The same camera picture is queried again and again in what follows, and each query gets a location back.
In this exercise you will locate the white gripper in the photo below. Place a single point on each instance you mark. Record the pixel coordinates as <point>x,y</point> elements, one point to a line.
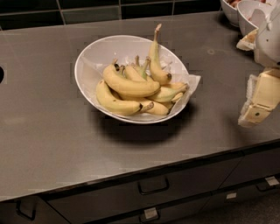
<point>269,44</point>

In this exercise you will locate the white bowl back right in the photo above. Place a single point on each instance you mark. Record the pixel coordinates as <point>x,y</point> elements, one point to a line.
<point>251,13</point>

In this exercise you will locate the white bowl far back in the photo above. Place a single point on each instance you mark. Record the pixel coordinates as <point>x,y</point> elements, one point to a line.
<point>229,8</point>

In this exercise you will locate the right greenish yellow banana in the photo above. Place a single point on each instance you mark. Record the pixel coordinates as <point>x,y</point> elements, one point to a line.
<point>167,92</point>

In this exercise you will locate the upright yellow banana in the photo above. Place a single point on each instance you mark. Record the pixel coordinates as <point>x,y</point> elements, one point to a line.
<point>156,71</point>

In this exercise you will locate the greenish middle banana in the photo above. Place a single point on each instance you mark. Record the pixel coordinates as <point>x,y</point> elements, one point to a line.
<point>137,72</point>

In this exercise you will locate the white oval bowl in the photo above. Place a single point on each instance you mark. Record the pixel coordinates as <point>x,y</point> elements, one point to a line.
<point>96,56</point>

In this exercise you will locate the white label right drawer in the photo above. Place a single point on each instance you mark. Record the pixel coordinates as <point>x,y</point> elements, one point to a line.
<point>272,181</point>

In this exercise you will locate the white label drawer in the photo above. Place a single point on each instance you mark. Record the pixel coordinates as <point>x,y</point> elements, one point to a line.
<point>150,213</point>
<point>272,181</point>

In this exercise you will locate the upper middle drawer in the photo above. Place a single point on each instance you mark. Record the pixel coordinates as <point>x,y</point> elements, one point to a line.
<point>108,200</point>

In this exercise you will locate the white label lower right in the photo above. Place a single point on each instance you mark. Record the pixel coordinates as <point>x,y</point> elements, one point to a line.
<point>231,195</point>

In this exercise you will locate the lower middle drawer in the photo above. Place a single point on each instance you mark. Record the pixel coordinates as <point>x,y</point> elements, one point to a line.
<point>166,214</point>

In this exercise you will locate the white label lower drawer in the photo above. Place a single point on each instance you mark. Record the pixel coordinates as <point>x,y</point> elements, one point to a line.
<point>150,213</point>

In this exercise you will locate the left drawer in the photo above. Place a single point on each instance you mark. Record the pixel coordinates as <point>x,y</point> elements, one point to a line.
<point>45,213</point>

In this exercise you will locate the black drawer handle middle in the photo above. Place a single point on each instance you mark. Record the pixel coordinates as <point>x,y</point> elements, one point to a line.
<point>153,185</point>

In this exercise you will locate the black drawer handle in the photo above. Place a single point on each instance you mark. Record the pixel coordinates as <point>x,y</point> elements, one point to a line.
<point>153,185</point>
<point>26,209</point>

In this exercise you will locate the black drawer handle left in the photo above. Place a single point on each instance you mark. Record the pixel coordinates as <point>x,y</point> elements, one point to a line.
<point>26,209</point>

